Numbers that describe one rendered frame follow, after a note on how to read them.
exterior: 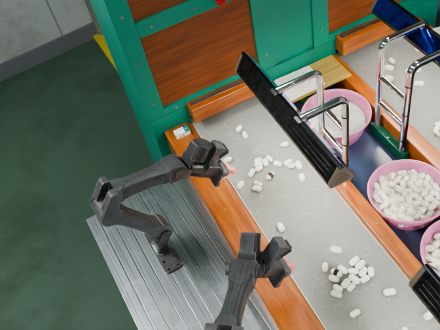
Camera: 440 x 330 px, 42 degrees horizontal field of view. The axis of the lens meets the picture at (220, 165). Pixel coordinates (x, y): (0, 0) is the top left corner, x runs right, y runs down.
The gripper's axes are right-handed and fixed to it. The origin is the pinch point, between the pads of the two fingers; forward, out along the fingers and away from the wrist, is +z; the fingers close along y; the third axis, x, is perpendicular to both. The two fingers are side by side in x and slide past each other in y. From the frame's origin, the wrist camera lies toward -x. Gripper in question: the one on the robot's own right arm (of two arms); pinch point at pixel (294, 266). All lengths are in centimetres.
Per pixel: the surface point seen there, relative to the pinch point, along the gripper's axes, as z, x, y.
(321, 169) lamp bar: -0.4, -27.9, 12.1
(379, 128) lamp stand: 55, -29, 42
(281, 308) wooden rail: -0.4, 12.2, -5.5
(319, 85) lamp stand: 15, -39, 43
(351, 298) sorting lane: 16.4, 0.9, -12.3
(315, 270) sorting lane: 13.4, 3.6, 1.3
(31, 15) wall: 2, 67, 280
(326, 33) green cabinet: 47, -44, 84
